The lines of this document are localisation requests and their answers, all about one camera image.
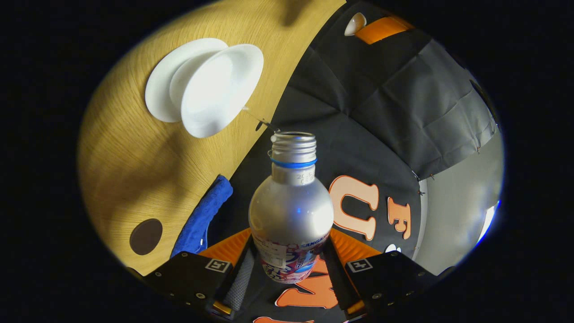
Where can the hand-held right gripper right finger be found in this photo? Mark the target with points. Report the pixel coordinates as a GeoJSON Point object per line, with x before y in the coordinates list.
{"type": "Point", "coordinates": [381, 278]}

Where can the white teacup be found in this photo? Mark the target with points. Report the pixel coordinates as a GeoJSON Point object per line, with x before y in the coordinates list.
{"type": "Point", "coordinates": [219, 89]}

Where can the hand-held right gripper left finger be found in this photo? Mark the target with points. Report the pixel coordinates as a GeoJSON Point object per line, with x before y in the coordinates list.
{"type": "Point", "coordinates": [240, 278]}

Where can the dark brown round coaster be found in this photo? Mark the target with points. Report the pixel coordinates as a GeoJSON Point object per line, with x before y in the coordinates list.
{"type": "Point", "coordinates": [146, 237]}

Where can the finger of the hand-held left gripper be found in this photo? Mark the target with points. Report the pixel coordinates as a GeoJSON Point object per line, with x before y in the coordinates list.
{"type": "Point", "coordinates": [385, 30]}

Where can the white saucer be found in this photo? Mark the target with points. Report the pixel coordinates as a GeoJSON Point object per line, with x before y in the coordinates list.
{"type": "Point", "coordinates": [161, 85]}

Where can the silver water bottle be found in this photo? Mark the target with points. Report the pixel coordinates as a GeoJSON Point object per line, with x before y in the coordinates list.
{"type": "Point", "coordinates": [291, 211]}

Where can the blue towel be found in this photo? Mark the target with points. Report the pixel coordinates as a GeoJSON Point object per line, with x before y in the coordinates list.
{"type": "Point", "coordinates": [204, 215]}

